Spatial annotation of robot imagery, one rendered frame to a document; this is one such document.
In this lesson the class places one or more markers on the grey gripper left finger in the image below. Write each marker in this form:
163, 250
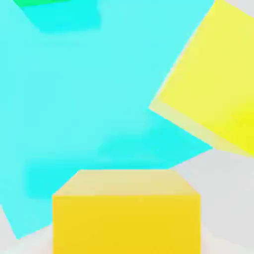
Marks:
46, 244

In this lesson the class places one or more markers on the large lemon yellow box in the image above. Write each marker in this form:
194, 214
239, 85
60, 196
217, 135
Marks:
214, 79

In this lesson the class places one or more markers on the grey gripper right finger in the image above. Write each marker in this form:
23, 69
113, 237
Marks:
206, 244

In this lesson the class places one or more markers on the large cyan box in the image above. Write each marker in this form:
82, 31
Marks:
79, 95

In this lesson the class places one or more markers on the small green cube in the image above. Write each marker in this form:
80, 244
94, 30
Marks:
39, 2

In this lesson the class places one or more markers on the small golden yellow cube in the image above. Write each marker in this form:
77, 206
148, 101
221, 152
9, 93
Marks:
127, 222

